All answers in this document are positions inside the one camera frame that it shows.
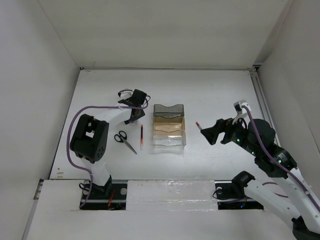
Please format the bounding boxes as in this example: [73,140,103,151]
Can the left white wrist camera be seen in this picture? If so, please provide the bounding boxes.
[117,88,133,98]

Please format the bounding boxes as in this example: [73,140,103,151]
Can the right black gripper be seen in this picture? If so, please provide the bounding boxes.
[199,112,260,156]

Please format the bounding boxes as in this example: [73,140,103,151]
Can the small clear clip jar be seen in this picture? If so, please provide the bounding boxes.
[134,111,141,122]

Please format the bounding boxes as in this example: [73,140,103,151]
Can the grey smoked plastic tray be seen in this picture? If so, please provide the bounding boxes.
[153,104,185,119]

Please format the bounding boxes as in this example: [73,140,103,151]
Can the aluminium rail right side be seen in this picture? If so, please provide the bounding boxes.
[248,65,278,141]

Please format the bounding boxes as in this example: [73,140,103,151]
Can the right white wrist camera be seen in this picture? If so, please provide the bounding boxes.
[232,100,252,125]

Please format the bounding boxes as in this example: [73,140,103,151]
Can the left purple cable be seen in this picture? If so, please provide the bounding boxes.
[65,87,151,208]

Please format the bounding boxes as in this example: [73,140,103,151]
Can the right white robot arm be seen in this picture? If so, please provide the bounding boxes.
[200,118,320,240]

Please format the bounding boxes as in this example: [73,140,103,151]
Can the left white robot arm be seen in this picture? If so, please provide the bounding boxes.
[66,89,151,199]

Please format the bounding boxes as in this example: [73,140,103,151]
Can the clear plastic tray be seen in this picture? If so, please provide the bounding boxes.
[153,130,187,149]

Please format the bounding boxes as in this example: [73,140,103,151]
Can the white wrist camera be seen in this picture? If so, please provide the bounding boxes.
[232,100,252,125]
[117,88,133,98]

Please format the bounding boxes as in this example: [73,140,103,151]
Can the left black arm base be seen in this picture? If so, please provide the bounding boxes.
[79,180,128,211]

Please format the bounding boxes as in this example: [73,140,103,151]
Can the black handled scissors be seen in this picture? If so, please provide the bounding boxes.
[114,130,138,155]

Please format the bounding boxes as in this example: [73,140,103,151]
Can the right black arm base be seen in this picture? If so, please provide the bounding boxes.
[212,171,264,210]

